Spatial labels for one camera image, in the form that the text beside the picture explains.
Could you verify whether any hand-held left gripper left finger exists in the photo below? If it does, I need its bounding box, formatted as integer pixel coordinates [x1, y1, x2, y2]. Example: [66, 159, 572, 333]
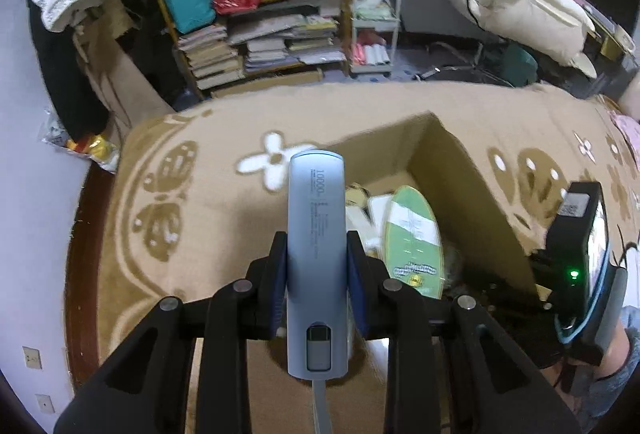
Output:
[52, 229, 291, 434]

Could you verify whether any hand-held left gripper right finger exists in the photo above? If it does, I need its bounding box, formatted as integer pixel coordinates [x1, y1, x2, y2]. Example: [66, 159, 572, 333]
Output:
[346, 230, 583, 434]

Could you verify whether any light blue power bank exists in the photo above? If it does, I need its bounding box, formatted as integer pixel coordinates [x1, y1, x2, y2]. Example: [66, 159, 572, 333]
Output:
[286, 150, 351, 434]

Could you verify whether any green surfboard-shaped board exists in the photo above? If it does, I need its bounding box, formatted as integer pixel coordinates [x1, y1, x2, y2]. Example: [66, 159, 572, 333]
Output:
[378, 185, 443, 300]

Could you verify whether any white air conditioner remote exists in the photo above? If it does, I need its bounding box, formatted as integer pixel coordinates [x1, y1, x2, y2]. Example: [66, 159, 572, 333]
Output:
[345, 193, 398, 260]

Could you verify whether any brown cardboard box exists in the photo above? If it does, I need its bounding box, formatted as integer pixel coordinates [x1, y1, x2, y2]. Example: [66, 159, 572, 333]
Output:
[195, 111, 551, 434]

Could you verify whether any person's right forearm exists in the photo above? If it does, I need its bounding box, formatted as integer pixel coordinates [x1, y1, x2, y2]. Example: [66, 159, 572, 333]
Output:
[592, 309, 640, 420]

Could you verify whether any dark green bag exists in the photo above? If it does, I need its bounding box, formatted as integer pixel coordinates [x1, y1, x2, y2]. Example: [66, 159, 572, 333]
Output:
[502, 41, 538, 87]

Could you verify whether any plastic bag with yellow items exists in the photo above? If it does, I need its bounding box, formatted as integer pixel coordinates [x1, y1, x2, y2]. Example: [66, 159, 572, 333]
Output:
[42, 109, 121, 175]

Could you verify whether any stack of books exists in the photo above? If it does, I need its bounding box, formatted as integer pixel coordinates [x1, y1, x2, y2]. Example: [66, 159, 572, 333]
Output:
[175, 11, 346, 92]

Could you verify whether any leaning cardboard sheet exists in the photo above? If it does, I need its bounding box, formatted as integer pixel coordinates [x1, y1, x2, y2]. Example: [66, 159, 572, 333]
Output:
[75, 21, 171, 125]

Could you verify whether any pale green tissue pack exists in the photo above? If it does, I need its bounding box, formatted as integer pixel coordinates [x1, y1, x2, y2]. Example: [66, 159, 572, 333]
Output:
[354, 1, 400, 21]

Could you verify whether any black coat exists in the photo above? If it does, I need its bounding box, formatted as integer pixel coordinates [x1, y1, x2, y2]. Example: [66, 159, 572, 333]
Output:
[15, 0, 111, 142]

